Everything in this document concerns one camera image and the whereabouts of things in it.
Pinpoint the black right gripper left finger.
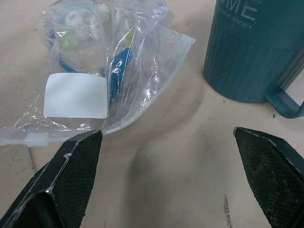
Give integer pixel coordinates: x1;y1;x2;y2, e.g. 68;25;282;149
0;129;104;228

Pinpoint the teal plastic mug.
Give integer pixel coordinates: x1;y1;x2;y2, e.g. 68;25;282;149
203;0;304;119

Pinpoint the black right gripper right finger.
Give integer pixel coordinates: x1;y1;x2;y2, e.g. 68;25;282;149
233;126;304;228

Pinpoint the clear zip plastic bag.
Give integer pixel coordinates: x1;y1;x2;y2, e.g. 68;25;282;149
0;0;197;148

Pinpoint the blue cable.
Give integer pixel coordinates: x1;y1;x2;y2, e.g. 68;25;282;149
47;29;133;100

